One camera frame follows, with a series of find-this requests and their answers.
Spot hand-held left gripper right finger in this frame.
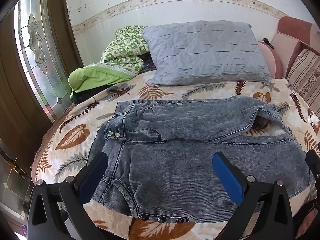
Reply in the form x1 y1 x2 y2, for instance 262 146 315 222
212 151 295 240

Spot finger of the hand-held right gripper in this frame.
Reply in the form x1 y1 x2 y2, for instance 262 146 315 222
305 149 320 180

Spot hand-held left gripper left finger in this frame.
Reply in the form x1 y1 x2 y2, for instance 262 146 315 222
27 152 108 240

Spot grey denim pants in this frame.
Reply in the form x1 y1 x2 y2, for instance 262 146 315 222
91 95 316 224

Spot leaf print blanket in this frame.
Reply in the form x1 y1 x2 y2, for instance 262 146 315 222
31 72 320 240

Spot striped beige cushion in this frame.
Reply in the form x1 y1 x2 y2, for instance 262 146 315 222
286 41 320 117

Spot wooden door with stained glass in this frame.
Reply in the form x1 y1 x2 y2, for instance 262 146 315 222
0 0 84 205

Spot pink round cushion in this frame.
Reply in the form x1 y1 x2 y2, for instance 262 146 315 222
257 41 283 79

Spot green patterned quilt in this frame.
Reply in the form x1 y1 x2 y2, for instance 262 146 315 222
68 25 150 100

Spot dark cloth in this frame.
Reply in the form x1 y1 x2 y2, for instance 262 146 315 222
141 51 157 72

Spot pink padded headboard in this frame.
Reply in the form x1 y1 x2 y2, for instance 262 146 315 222
271 16 320 79

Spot grey quilted pillow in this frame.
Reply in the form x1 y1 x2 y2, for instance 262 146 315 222
142 20 272 87

